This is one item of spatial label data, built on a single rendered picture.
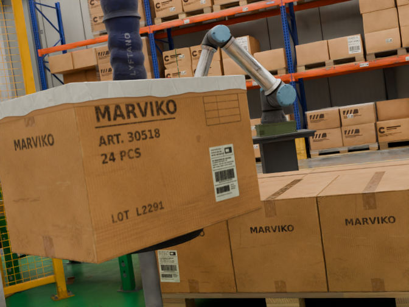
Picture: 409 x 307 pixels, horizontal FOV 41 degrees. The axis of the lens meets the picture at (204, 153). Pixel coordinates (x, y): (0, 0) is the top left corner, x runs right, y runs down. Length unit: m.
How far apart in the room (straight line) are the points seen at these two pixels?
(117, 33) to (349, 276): 1.96
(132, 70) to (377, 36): 7.38
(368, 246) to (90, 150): 1.35
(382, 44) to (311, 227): 8.14
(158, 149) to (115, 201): 0.18
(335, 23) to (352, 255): 9.61
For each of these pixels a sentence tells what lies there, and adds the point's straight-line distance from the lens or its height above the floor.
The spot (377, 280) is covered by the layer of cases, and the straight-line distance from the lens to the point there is 2.29.
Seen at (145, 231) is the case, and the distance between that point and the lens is 1.31.
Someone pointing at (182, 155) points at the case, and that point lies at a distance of 1.40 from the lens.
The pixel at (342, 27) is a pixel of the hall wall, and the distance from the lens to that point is 11.63.
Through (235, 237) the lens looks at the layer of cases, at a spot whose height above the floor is 0.39.
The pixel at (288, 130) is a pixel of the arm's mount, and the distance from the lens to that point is 3.87.
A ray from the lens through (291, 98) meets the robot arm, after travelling 3.76.
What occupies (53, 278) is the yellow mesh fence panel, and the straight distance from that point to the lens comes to 3.37.
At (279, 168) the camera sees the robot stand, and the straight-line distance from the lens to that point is 3.88.
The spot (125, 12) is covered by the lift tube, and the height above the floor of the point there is 1.62.
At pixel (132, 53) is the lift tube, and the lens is 3.36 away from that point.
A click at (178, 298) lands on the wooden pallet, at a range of 2.57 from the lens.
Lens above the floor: 0.89
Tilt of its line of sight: 3 degrees down
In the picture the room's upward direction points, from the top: 8 degrees counter-clockwise
